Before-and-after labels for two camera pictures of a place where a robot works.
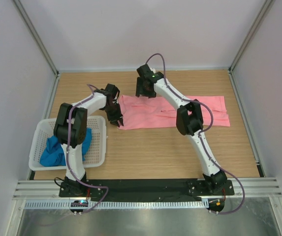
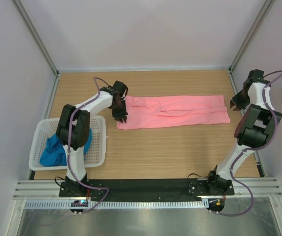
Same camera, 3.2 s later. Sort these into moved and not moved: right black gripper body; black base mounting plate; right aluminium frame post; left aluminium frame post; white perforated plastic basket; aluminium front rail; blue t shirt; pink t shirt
Moved: right black gripper body
Not moved: blue t shirt; pink t shirt; right aluminium frame post; black base mounting plate; aluminium front rail; left aluminium frame post; white perforated plastic basket
